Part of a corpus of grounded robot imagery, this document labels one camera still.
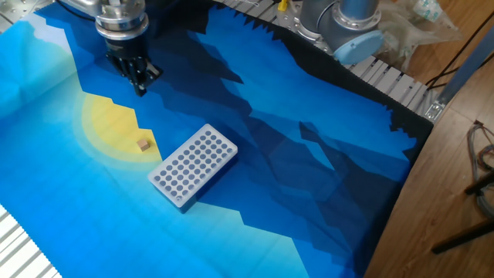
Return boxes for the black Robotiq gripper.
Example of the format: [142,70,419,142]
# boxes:
[104,35,163,97]

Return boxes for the white blue test tube rack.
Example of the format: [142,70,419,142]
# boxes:
[147,123,239,215]

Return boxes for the blue mountain print cloth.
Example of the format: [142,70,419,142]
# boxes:
[0,0,434,278]

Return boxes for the clear plastic bag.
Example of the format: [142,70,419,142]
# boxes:
[368,0,464,73]

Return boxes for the black stand leg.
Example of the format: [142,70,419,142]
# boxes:
[431,219,494,255]
[464,169,494,196]

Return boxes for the black floor cables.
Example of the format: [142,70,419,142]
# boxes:
[424,11,494,92]

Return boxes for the metal corner bracket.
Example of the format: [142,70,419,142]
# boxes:
[423,100,445,121]

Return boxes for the aluminium frame bar with bracket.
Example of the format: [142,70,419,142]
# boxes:
[435,23,494,114]

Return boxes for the grey coloured wire bundle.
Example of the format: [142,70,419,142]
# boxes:
[465,119,494,219]

